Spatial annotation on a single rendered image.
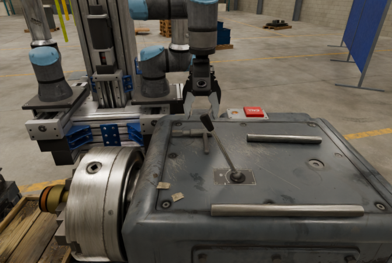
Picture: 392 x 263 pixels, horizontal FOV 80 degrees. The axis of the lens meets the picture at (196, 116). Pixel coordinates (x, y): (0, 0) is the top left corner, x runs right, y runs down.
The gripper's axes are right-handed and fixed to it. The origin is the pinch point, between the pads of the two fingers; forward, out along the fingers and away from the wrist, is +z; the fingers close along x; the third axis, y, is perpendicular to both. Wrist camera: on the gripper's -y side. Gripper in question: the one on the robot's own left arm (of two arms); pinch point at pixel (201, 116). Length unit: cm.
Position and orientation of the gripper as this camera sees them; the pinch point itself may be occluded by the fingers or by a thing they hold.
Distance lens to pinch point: 69.4
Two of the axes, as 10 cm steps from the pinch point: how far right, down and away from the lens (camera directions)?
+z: 0.0, 8.8, 4.7
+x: -10.0, -0.1, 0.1
